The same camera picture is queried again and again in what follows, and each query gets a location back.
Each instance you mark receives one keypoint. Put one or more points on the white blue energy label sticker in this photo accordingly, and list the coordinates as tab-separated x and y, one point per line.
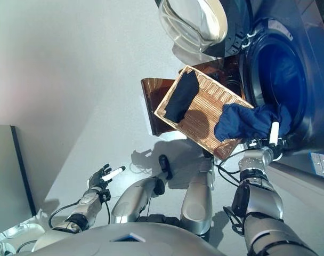
322	164

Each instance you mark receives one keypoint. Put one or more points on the black cloth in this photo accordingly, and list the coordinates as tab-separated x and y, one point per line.
182	98

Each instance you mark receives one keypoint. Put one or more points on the round glass washing machine door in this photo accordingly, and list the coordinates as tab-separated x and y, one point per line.
199	21

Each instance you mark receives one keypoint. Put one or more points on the right silver robot leg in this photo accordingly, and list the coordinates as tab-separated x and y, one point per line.
198	200

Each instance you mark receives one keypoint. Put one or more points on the grey front-load washing machine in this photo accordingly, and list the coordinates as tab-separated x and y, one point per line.
306	66

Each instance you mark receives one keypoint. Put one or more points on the silver robot torso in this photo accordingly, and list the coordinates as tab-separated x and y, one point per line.
119	242

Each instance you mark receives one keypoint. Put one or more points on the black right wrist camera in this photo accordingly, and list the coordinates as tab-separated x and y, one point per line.
254	143

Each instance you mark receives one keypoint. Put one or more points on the left silver robot leg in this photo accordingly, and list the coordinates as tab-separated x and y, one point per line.
132	197

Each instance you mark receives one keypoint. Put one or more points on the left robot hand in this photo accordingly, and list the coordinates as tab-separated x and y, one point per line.
96	180

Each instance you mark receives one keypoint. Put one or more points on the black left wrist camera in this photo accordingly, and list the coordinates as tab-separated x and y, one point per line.
105	195

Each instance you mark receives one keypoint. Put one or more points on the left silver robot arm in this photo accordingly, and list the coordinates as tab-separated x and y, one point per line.
82	208

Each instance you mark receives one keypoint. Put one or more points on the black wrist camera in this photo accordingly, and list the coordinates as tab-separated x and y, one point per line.
254	143
105	195

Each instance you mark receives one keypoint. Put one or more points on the blue cloth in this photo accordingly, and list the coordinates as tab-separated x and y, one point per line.
244	120

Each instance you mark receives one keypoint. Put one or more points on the brown glossy side table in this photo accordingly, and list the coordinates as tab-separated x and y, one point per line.
154	93

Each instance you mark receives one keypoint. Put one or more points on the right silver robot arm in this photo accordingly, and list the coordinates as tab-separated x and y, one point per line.
260	197

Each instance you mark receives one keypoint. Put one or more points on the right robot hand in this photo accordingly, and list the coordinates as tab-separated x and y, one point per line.
278	149

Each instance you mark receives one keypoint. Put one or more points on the wicker laundry basket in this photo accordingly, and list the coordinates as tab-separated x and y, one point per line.
212	106

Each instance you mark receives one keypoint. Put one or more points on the silver robot leg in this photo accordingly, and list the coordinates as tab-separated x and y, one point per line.
132	197
198	200

